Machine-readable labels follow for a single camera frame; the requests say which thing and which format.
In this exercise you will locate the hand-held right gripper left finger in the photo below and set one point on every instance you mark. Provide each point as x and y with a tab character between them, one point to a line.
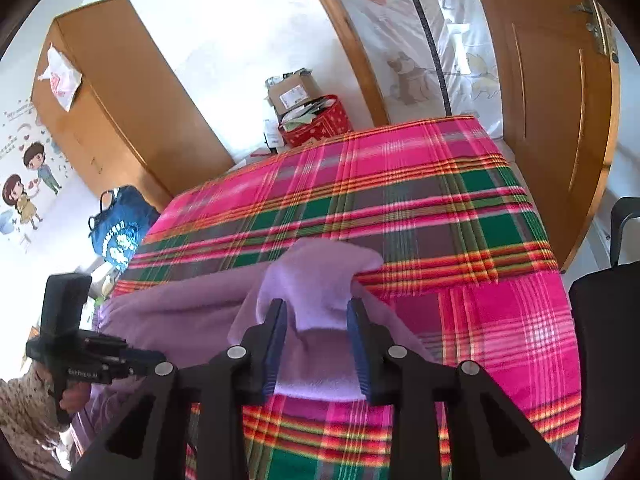
277	350

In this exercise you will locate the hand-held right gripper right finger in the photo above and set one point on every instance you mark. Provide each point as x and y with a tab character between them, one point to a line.
356	350

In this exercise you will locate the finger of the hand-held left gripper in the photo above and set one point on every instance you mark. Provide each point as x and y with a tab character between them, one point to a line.
145	362

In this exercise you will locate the purple pants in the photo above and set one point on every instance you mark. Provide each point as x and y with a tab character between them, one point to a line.
320	280

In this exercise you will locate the person's left forearm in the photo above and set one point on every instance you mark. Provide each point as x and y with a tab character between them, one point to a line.
25	410

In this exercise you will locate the person's left hand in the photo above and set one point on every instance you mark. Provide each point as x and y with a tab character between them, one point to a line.
75	399

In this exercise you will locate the blue printed tote bag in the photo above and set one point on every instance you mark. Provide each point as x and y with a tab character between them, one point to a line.
122	230

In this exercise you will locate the pink plaid blanket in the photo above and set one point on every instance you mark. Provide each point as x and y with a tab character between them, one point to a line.
425	200

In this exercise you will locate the red patterned box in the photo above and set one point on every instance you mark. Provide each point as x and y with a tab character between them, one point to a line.
320	127

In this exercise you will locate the wooden wardrobe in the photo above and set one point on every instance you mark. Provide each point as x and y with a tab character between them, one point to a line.
125	110

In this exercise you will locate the black mesh office chair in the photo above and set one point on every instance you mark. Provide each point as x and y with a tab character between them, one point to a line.
605	350

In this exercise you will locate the cardboard box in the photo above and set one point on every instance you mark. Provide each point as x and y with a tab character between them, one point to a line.
295	90

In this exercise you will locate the white plastic bag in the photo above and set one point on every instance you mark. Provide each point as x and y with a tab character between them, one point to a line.
60	77

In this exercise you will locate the wooden door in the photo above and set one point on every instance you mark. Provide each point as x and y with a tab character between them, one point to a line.
545	110

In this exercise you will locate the printed plastic door curtain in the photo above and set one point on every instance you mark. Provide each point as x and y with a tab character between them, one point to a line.
400	35

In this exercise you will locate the cartoon wall sticker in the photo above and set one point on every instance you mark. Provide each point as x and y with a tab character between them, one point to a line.
25	190

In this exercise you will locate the wooden door frame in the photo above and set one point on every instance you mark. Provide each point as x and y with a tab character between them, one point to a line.
350	45

